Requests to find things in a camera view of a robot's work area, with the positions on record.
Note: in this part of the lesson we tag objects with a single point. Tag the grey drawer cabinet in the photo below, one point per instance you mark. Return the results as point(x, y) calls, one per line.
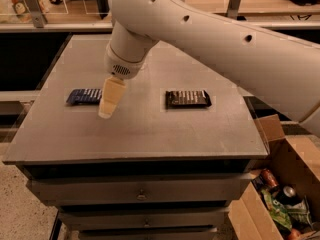
point(147, 172)

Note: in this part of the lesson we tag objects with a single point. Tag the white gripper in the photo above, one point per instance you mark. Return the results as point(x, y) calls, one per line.
point(120, 67)

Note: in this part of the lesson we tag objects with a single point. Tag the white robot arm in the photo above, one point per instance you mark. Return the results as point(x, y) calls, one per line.
point(282, 71)

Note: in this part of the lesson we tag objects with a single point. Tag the green snack bag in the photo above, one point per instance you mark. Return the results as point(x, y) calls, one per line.
point(277, 211)

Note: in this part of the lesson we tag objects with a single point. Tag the dark can silver top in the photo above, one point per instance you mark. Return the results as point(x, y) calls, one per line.
point(287, 196)

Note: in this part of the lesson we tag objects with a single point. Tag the cardboard box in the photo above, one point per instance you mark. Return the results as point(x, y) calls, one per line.
point(295, 161)

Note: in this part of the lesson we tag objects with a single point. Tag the black rxbar wrapper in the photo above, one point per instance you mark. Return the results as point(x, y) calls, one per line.
point(183, 99)

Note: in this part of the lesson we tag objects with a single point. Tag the orange packaged item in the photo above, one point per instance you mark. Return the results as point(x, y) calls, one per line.
point(14, 12)

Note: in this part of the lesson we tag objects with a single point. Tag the brown soda can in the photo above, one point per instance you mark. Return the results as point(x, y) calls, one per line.
point(269, 179)

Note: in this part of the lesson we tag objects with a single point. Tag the blue rxbar wrapper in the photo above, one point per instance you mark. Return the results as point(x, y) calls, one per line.
point(84, 96)

